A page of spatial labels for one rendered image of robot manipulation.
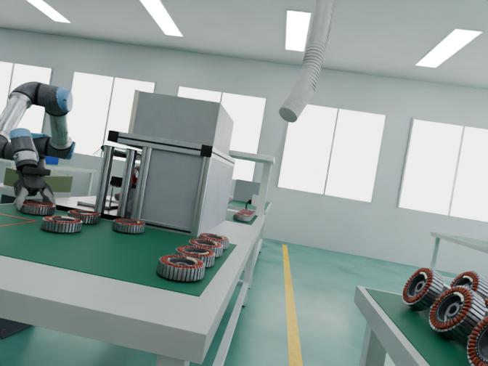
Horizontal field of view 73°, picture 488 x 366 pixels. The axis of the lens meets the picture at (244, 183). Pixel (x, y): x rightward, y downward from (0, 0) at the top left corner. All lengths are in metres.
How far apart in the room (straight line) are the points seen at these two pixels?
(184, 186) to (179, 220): 0.14
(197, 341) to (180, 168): 0.88
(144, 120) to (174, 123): 0.14
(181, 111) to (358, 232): 5.30
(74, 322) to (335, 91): 6.20
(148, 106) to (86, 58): 6.25
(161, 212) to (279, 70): 5.46
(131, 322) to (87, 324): 0.08
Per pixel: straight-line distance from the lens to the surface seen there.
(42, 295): 0.69
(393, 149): 6.59
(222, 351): 1.73
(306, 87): 2.75
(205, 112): 1.46
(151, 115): 1.53
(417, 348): 0.75
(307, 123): 6.35
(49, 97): 1.91
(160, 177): 1.38
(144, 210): 1.41
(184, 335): 0.59
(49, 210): 1.43
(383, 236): 6.56
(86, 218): 1.32
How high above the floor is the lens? 1.00
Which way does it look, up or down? level
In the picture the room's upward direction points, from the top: 10 degrees clockwise
